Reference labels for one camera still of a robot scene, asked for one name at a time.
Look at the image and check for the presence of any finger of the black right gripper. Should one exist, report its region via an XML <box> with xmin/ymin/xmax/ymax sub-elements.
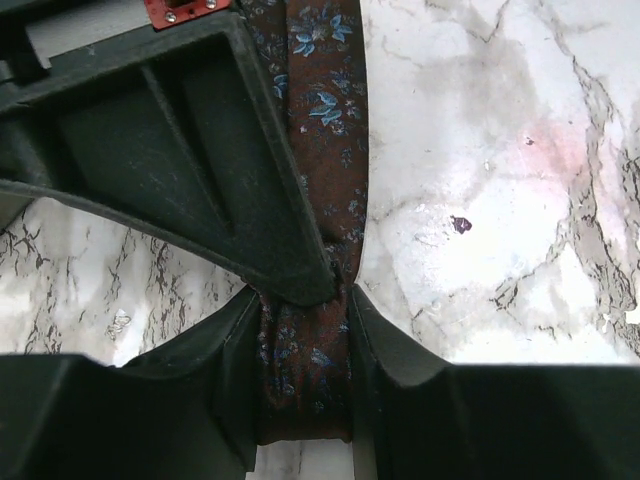
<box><xmin>1</xmin><ymin>10</ymin><xmax>334</xmax><ymax>306</ymax></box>

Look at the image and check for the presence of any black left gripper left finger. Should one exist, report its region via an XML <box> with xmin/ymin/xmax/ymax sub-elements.
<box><xmin>1</xmin><ymin>289</ymin><xmax>260</xmax><ymax>479</ymax></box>

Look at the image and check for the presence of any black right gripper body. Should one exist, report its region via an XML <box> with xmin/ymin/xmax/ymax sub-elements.
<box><xmin>1</xmin><ymin>1</ymin><xmax>235</xmax><ymax>95</ymax></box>

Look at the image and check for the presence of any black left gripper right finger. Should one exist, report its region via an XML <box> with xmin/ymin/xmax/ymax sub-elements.
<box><xmin>349</xmin><ymin>289</ymin><xmax>639</xmax><ymax>479</ymax></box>

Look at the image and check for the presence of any dark brown blue floral tie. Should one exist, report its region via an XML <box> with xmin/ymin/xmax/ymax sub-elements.
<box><xmin>241</xmin><ymin>1</ymin><xmax>369</xmax><ymax>445</ymax></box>

